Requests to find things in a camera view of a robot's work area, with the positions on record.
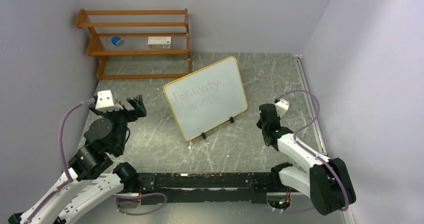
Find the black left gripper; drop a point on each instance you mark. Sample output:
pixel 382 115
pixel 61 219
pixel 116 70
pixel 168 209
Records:
pixel 139 109

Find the yellow-framed whiteboard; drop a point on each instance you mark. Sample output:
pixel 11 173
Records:
pixel 207 98

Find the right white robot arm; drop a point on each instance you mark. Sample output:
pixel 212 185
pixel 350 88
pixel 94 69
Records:
pixel 324 180

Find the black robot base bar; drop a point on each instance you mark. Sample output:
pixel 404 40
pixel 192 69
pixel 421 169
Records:
pixel 253 187

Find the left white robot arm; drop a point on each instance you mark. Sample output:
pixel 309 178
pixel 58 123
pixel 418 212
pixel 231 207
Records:
pixel 85 181

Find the blue whiteboard eraser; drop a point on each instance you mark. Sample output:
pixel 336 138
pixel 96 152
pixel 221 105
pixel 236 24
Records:
pixel 117 41

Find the orange wooden shelf rack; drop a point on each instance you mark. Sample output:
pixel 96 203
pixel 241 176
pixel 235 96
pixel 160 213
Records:
pixel 134 27

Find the white red box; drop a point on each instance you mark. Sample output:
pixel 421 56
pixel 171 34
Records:
pixel 159 42

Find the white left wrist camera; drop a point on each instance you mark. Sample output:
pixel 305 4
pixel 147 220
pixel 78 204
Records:
pixel 106 101

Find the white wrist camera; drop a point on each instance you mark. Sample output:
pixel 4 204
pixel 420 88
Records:
pixel 106 101
pixel 282 107

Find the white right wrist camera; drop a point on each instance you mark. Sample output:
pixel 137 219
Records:
pixel 282 107

